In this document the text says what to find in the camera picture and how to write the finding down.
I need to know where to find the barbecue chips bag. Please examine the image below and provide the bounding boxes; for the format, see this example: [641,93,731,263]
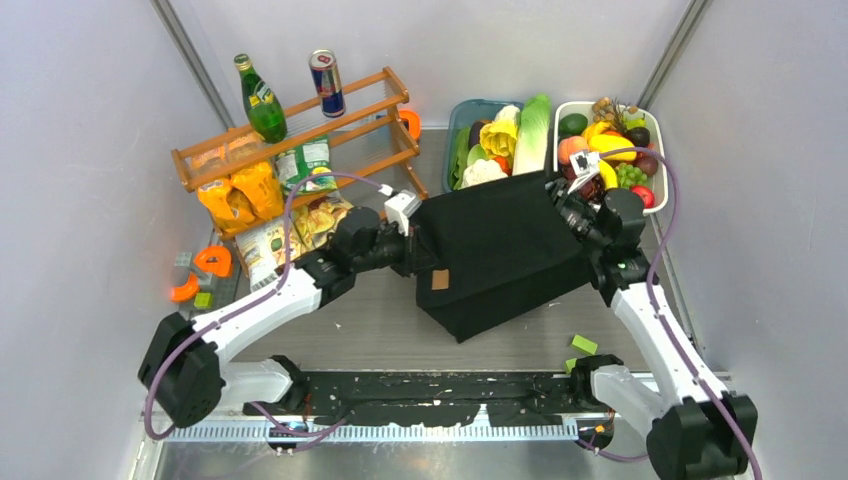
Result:
[292,192,353,252]

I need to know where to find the blue red drink can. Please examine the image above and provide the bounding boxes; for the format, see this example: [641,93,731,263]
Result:
[308,49,346,118]

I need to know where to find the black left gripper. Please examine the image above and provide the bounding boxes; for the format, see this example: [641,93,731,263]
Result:
[354,218,441,279]

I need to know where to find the green toy block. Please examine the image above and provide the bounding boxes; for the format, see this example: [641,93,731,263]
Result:
[571,334,598,356]

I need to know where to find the white cauliflower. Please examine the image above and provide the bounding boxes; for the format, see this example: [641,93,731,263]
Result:
[459,159,508,189]

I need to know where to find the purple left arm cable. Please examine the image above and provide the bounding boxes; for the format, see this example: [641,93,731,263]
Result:
[142,172,393,443]

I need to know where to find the green glass bottle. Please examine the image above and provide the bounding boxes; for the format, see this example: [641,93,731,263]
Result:
[233,53,288,144]

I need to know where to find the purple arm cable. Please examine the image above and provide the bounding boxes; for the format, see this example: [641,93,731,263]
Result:
[142,172,393,443]
[596,146,764,480]

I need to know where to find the peach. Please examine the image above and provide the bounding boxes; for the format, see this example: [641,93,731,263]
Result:
[557,135,589,165]

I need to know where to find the yellow banana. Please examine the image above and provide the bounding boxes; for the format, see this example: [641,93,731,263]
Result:
[598,160,619,190]

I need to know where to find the wooden shelf rack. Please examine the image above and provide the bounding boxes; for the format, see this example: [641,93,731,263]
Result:
[170,66,429,241]

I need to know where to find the green avocado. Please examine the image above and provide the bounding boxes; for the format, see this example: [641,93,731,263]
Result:
[557,113,589,139]

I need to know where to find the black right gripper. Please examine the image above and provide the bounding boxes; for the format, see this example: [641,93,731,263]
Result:
[500,179,608,253]

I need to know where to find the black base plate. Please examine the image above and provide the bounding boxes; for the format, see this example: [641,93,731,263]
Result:
[261,371,609,427]

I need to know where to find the napa cabbage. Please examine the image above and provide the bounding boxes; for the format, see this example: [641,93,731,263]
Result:
[512,94,552,176]

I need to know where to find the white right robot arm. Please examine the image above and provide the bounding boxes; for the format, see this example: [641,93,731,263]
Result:
[546,179,763,479]

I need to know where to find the green grapes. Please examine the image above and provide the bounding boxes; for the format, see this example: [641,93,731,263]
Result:
[615,162,650,189]

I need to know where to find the white fruit basket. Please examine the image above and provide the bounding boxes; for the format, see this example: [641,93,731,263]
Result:
[551,101,672,216]

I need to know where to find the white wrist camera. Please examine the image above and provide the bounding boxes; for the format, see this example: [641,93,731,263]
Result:
[568,150,601,195]
[384,190,422,236]

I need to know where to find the red apple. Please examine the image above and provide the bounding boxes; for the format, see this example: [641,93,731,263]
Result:
[630,185,655,209]

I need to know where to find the orange snack bag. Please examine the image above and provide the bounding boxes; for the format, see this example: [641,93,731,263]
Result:
[197,160,284,234]

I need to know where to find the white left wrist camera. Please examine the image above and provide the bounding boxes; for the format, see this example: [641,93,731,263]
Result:
[384,190,422,236]

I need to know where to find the black tote bag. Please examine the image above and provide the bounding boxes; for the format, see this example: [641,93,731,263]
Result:
[411,172,590,343]

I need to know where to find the green white snack bag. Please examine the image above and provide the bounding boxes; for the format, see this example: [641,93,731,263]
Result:
[275,135,331,194]

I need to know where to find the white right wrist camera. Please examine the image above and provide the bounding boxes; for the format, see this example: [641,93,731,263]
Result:
[568,150,601,195]

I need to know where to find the yellow lettuce head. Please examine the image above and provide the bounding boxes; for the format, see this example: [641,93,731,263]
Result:
[479,104,521,159]

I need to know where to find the orange toy arch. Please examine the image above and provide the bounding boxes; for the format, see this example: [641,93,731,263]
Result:
[194,245,233,278]

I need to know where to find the yellow mango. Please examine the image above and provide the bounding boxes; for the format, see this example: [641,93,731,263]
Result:
[588,134,638,162]

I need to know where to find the teal vegetable basket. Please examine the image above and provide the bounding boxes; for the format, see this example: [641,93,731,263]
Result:
[443,100,555,192]

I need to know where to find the white brown snack bag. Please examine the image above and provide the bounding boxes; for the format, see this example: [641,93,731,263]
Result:
[235,217,302,292]

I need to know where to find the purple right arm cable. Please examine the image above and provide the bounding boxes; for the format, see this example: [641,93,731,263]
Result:
[596,146,764,480]

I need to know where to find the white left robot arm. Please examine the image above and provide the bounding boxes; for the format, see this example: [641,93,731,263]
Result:
[138,207,434,428]

